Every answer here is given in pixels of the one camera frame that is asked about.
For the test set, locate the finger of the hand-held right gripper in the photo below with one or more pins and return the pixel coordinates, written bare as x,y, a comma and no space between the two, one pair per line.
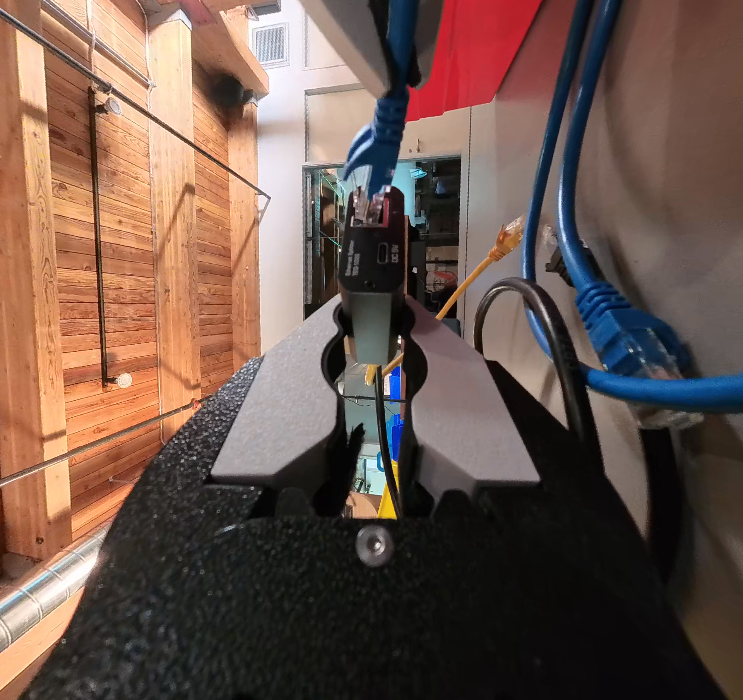
331,3
432,3

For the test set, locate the red plastic bin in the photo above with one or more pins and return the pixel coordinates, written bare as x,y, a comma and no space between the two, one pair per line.
493,26

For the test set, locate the black metal rod frame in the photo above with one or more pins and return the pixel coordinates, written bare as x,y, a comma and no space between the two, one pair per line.
191,143

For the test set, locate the wall air vent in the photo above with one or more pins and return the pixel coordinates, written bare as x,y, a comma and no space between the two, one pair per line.
270,44

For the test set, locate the black track light bar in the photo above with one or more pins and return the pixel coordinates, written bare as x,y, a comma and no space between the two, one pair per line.
97,247

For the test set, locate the grey metal pipe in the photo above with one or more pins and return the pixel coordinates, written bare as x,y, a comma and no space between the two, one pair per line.
116,436

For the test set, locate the black ethernet splitter box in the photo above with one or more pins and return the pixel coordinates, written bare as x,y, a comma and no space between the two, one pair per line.
371,316

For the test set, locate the silver ventilation duct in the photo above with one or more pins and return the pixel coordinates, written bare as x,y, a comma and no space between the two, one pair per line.
40,595

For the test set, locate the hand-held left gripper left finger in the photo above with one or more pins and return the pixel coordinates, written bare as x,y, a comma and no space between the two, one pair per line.
273,415

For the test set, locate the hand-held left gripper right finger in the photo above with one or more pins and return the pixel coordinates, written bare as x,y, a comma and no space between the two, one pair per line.
476,421

